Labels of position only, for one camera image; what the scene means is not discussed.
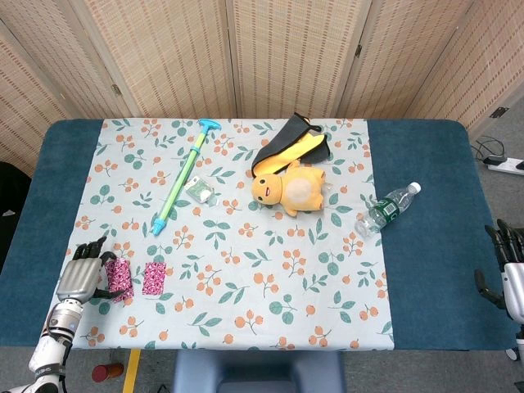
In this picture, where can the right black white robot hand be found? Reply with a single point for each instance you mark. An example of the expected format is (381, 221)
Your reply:
(515, 286)

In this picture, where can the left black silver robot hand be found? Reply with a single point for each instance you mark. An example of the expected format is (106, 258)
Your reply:
(79, 278)

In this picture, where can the pink patterned pouch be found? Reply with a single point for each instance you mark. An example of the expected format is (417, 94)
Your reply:
(120, 276)

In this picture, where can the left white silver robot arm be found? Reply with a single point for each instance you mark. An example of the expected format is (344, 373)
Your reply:
(53, 348)

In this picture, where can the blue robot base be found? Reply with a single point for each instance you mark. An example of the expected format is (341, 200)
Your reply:
(258, 370)

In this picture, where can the floral fruit print tablecloth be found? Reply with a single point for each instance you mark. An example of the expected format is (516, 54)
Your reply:
(245, 266)

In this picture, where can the red cylinder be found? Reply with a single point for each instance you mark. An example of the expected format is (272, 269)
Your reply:
(107, 371)

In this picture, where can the blue table cover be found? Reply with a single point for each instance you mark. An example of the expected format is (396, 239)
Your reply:
(430, 204)

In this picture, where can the white power strip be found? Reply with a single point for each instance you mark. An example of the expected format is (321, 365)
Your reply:
(505, 166)

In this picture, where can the green blue water pump toy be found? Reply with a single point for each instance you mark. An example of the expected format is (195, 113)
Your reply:
(180, 180)

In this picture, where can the small green white packet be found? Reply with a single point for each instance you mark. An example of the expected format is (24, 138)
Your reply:
(198, 189)

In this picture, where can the clear plastic water bottle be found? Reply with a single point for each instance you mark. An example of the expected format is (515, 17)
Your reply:
(385, 210)

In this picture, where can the yellow plush toy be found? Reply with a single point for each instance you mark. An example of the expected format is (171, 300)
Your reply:
(299, 190)

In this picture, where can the grey yellow fabric cape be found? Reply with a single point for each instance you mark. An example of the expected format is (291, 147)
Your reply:
(282, 145)

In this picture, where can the woven folding screen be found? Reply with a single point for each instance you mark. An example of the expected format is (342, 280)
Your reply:
(184, 53)

